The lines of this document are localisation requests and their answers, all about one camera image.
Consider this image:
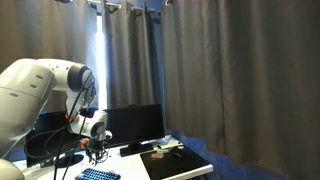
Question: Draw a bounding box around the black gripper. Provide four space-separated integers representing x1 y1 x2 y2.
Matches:
84 137 108 166

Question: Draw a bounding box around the blue patterned object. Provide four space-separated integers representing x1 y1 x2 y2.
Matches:
74 167 122 180

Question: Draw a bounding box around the black monitor with round stand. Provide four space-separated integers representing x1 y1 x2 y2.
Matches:
25 107 103 169

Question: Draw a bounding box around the black monitor with flat stand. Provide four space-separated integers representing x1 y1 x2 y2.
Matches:
103 103 166 158

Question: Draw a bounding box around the small orange item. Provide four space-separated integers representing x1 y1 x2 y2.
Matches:
150 152 165 160

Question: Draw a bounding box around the small object on tray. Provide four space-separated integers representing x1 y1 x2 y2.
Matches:
153 141 185 152

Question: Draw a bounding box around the black desk mat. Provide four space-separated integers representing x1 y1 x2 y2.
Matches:
139 146 211 180

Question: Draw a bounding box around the black computer mouse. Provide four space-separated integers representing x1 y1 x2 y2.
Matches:
169 150 184 159

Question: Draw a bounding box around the narrow grey curtain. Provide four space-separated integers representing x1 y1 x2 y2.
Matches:
102 0 156 109

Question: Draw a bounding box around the metal curtain rod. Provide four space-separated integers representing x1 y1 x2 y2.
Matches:
87 0 158 14

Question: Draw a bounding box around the wide grey curtain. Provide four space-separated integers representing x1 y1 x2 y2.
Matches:
161 0 320 180

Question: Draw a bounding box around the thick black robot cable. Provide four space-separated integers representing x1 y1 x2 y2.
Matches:
23 69 98 180

